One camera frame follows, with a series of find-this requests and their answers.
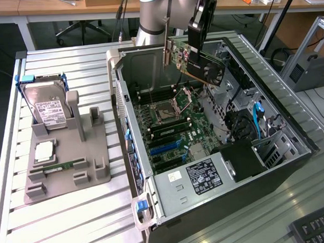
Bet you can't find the graphics card with black fan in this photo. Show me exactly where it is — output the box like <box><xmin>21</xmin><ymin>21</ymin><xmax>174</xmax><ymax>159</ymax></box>
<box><xmin>160</xmin><ymin>13</ymin><xmax>227</xmax><ymax>90</ymax></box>

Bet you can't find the metal socket cover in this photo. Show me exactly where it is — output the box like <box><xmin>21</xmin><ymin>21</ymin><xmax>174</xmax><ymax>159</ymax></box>
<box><xmin>171</xmin><ymin>87</ymin><xmax>194</xmax><ymax>111</ymax></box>

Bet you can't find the metal disk bay cage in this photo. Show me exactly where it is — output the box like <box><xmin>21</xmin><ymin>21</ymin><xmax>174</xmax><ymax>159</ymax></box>
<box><xmin>201</xmin><ymin>40</ymin><xmax>262</xmax><ymax>125</ymax></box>

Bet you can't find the black RAM slot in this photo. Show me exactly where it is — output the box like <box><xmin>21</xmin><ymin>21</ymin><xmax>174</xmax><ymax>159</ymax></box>
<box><xmin>135</xmin><ymin>85</ymin><xmax>177</xmax><ymax>99</ymax></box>
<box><xmin>145</xmin><ymin>116</ymin><xmax>192</xmax><ymax>131</ymax></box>
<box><xmin>138</xmin><ymin>91</ymin><xmax>178</xmax><ymax>105</ymax></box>

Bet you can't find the black tripod pole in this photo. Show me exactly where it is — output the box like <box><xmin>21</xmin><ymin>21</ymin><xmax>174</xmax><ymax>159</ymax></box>
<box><xmin>256</xmin><ymin>0</ymin><xmax>304</xmax><ymax>55</ymax></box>

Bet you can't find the thin metal locking lever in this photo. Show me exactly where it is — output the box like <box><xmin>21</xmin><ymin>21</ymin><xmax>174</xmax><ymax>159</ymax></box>
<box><xmin>148</xmin><ymin>83</ymin><xmax>155</xmax><ymax>108</ymax></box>

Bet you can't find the CPU socket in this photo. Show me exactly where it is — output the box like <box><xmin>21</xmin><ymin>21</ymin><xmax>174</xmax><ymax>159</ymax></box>
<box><xmin>152</xmin><ymin>101</ymin><xmax>181</xmax><ymax>125</ymax></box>

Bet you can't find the green Dell motherboard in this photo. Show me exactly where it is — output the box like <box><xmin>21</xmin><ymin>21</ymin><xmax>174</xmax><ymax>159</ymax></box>
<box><xmin>131</xmin><ymin>82</ymin><xmax>227</xmax><ymax>177</ymax></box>

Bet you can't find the dark RAM stick with label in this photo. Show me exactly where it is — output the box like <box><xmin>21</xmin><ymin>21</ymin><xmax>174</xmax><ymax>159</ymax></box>
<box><xmin>150</xmin><ymin>123</ymin><xmax>193</xmax><ymax>140</ymax></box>

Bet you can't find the black expansion slot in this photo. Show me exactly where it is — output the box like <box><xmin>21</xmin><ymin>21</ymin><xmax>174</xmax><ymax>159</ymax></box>
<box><xmin>155</xmin><ymin>159</ymin><xmax>187</xmax><ymax>174</ymax></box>
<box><xmin>148</xmin><ymin>135</ymin><xmax>180</xmax><ymax>149</ymax></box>

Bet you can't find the black office chair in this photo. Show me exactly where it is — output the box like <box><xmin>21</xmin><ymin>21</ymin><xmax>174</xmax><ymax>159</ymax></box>
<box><xmin>54</xmin><ymin>18</ymin><xmax>112</xmax><ymax>46</ymax></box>

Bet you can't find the silver chipset heatsink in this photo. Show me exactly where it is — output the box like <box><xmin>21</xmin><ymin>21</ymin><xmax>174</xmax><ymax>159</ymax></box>
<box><xmin>190</xmin><ymin>145</ymin><xmax>209</xmax><ymax>160</ymax></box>

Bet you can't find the blue expansion slot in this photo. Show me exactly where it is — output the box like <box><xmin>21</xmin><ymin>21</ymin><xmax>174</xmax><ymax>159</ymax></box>
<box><xmin>149</xmin><ymin>142</ymin><xmax>180</xmax><ymax>156</ymax></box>

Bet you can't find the grey computer tower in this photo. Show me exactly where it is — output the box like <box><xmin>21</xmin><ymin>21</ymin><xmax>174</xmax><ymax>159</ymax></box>
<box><xmin>278</xmin><ymin>52</ymin><xmax>324</xmax><ymax>92</ymax></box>

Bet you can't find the grey power supply unit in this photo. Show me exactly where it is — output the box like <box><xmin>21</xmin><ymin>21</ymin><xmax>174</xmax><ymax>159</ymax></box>
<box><xmin>152</xmin><ymin>150</ymin><xmax>240</xmax><ymax>219</ymax></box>

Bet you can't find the open black PC case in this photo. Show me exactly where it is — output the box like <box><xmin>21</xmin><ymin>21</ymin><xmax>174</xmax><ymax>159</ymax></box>
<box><xmin>105</xmin><ymin>33</ymin><xmax>324</xmax><ymax>243</ymax></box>

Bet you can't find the hard disk in blue caddy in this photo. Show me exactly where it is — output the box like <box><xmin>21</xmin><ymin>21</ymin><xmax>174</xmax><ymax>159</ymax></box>
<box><xmin>14</xmin><ymin>72</ymin><xmax>74</xmax><ymax>133</ymax></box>

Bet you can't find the grey plastic parts rack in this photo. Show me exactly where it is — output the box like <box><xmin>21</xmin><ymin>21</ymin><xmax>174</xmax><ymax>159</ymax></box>
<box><xmin>18</xmin><ymin>88</ymin><xmax>113</xmax><ymax>205</ymax></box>

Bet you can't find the blue case latch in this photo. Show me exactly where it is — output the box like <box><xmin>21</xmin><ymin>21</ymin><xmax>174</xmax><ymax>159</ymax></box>
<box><xmin>135</xmin><ymin>199</ymin><xmax>148</xmax><ymax>213</ymax></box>

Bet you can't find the green RAM stick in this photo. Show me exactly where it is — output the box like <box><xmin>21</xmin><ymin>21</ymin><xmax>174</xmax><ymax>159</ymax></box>
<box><xmin>42</xmin><ymin>161</ymin><xmax>75</xmax><ymax>175</ymax></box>

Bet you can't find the silver CPU chip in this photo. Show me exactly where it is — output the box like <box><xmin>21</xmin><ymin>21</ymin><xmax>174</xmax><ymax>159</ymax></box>
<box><xmin>33</xmin><ymin>142</ymin><xmax>55</xmax><ymax>162</ymax></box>

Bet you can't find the black keyboard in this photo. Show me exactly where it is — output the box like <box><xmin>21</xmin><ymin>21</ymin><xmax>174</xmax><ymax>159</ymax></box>
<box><xmin>287</xmin><ymin>202</ymin><xmax>324</xmax><ymax>243</ymax></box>

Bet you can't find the wooden desk white frame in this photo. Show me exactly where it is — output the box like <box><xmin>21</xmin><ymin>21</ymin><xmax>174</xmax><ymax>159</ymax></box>
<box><xmin>202</xmin><ymin>0</ymin><xmax>324</xmax><ymax>49</ymax></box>
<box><xmin>0</xmin><ymin>0</ymin><xmax>143</xmax><ymax>53</ymax></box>

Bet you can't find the black power wire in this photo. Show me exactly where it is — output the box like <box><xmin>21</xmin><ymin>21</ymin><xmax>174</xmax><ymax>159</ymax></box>
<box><xmin>225</xmin><ymin>110</ymin><xmax>257</xmax><ymax>145</ymax></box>

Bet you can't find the blue disk wire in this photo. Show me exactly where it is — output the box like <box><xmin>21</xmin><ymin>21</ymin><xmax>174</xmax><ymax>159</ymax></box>
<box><xmin>254</xmin><ymin>102</ymin><xmax>267</xmax><ymax>139</ymax></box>

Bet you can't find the aluminium profile frame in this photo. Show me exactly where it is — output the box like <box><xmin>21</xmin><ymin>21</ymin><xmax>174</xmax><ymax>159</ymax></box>
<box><xmin>277</xmin><ymin>15</ymin><xmax>324</xmax><ymax>79</ymax></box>

